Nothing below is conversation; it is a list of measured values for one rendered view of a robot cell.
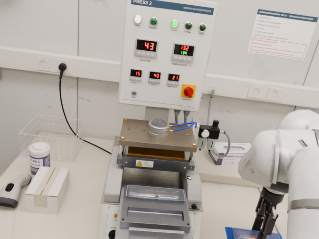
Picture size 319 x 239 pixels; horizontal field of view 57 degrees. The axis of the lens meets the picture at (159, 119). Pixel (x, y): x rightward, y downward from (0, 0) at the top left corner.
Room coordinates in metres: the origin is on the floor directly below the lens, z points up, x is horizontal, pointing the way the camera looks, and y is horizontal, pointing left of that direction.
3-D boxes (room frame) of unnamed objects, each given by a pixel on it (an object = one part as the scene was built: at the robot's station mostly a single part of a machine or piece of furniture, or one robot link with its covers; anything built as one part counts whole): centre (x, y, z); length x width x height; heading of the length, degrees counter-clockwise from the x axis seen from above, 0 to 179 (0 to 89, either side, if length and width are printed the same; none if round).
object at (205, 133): (1.12, -0.21, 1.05); 0.15 x 0.05 x 0.15; 95
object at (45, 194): (0.94, 0.41, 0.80); 0.19 x 0.13 x 0.09; 2
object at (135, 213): (0.71, -0.02, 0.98); 0.20 x 0.17 x 0.03; 95
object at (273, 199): (0.87, -0.44, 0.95); 0.08 x 0.08 x 0.09
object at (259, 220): (0.90, -0.44, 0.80); 0.03 x 0.01 x 0.07; 91
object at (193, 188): (0.91, -0.15, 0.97); 0.26 x 0.05 x 0.07; 5
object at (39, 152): (1.10, 0.51, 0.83); 0.09 x 0.09 x 0.15
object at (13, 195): (0.94, 0.54, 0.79); 0.20 x 0.08 x 0.08; 2
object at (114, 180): (0.89, 0.13, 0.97); 0.25 x 0.05 x 0.07; 5
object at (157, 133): (1.00, -0.02, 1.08); 0.31 x 0.24 x 0.13; 95
